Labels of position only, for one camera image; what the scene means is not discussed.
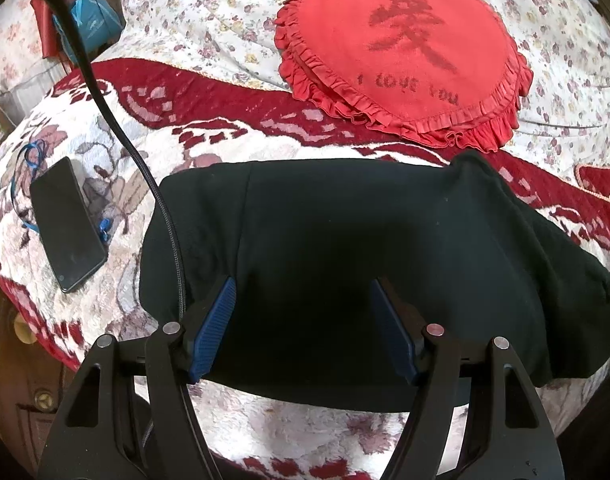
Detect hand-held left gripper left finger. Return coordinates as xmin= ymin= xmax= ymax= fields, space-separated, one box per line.
xmin=35 ymin=276 xmax=237 ymax=480

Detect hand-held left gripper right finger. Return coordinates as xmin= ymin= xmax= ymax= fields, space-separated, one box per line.
xmin=370 ymin=277 xmax=566 ymax=480

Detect black pants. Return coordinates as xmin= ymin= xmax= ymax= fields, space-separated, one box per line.
xmin=139 ymin=151 xmax=610 ymax=412

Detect black smartphone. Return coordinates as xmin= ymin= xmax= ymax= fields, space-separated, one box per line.
xmin=29 ymin=156 xmax=108 ymax=294

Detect brown wooden furniture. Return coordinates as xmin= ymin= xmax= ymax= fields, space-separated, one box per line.
xmin=0 ymin=280 xmax=151 ymax=480

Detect red and white plush blanket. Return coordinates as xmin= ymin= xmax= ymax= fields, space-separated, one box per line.
xmin=0 ymin=57 xmax=610 ymax=480

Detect red heart-shaped ruffled pillow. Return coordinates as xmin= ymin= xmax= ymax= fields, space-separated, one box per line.
xmin=274 ymin=0 xmax=534 ymax=153

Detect white floral quilt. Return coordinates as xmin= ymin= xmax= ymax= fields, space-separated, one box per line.
xmin=92 ymin=0 xmax=610 ymax=171

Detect blue bag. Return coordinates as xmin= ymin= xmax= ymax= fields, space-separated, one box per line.
xmin=52 ymin=0 xmax=126 ymax=56

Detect pink floral bedding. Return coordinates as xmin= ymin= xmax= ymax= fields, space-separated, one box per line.
xmin=0 ymin=0 xmax=93 ymax=121

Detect red hanging cloth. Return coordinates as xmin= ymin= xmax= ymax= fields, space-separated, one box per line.
xmin=29 ymin=0 xmax=66 ymax=58

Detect blue cord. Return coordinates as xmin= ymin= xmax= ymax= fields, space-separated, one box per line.
xmin=10 ymin=140 xmax=111 ymax=247

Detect black braided cable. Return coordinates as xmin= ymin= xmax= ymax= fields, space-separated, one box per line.
xmin=12 ymin=0 xmax=196 ymax=321

